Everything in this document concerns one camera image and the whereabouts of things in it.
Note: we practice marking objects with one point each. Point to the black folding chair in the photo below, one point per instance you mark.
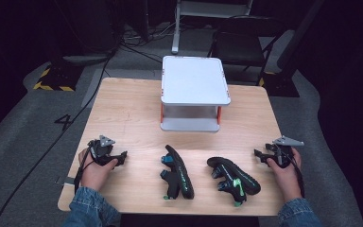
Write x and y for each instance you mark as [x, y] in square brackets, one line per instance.
[239, 44]

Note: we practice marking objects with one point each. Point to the person's left hand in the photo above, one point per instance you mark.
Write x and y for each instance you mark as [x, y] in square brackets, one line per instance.
[94, 175]

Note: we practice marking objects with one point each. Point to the white two-tier shelf rack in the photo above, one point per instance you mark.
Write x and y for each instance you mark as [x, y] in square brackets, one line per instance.
[192, 80]

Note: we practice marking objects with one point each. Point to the person's right hand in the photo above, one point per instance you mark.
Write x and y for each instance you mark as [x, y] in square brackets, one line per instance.
[286, 179]

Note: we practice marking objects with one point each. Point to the white metal stand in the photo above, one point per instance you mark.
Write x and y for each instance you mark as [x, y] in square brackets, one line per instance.
[176, 34]

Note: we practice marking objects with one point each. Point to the black yellow striped stand base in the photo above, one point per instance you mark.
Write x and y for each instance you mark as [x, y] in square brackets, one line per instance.
[55, 80]

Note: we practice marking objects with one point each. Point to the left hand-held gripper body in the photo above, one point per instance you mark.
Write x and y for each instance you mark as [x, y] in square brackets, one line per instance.
[100, 151]

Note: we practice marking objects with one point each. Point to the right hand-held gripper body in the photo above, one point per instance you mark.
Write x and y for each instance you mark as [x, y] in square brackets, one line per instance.
[283, 156]

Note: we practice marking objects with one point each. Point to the black sandal with blue buckle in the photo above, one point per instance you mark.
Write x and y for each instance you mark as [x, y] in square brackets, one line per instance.
[181, 173]

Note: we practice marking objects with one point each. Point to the black stand with base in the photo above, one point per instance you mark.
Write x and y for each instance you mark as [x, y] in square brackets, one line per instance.
[283, 83]

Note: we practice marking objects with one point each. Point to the grey tape piece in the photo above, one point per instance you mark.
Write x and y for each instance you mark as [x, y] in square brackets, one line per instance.
[65, 180]

